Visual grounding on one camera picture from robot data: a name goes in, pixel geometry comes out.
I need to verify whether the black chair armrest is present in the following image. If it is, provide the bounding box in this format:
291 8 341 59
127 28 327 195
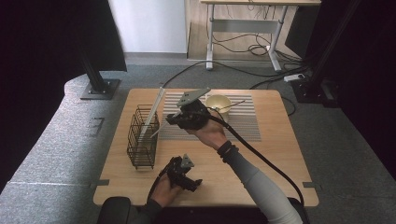
96 196 132 224

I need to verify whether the striped grey placemat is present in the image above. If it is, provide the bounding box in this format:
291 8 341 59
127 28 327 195
158 91 262 143

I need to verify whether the black stand with base plate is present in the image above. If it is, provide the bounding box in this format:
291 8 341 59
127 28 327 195
78 50 122 101

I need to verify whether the long black floor cable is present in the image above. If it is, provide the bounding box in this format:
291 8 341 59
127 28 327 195
162 60 300 89

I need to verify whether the white power strip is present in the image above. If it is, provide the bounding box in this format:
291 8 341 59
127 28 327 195
283 73 306 83

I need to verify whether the black metal stand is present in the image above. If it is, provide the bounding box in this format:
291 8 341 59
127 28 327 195
290 0 363 109

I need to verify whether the person's right hand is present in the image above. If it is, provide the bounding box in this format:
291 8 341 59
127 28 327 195
185 119 230 150

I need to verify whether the cream bowl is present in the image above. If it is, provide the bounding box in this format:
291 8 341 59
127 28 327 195
205 93 233 120

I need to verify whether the black curtain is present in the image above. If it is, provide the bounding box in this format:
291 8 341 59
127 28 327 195
0 0 128 192

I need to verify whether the person's left hand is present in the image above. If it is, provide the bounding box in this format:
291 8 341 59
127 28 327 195
150 174 183 208

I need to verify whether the white rectangular plate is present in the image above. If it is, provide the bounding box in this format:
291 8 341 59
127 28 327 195
137 87 166 143

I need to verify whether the black wire rack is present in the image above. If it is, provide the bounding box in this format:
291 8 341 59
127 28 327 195
126 104 161 171

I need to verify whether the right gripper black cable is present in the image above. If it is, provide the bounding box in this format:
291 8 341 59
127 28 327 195
207 114 305 207

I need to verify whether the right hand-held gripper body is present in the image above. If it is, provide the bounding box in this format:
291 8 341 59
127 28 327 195
176 87 212 131

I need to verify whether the white chopstick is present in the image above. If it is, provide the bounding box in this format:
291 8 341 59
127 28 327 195
149 121 172 139

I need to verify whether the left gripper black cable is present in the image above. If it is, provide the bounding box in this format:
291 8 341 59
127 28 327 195
147 163 173 202

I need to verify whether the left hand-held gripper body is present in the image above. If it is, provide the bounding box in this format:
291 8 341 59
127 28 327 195
167 153 196 189

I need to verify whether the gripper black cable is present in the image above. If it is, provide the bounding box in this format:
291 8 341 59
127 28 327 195
147 163 173 202
207 114 305 207

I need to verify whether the desk with white legs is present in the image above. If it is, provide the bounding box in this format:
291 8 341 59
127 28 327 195
199 0 322 73

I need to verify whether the tangle of black cables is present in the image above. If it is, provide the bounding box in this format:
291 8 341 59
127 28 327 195
211 31 309 71

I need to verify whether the metal spoon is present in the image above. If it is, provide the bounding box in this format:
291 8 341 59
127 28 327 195
207 99 247 112

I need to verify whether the person's dark torso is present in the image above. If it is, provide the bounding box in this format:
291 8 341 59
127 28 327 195
152 205 265 224

